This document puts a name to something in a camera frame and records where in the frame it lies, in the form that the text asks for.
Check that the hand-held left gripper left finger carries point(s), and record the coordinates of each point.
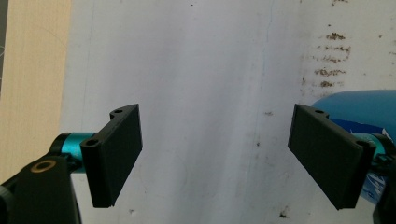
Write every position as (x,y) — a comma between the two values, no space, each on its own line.
(110,158)

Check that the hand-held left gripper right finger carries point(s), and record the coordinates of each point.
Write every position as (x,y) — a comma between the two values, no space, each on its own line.
(327,161)

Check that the blue plastic bottle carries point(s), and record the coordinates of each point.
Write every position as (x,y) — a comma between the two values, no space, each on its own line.
(358,107)

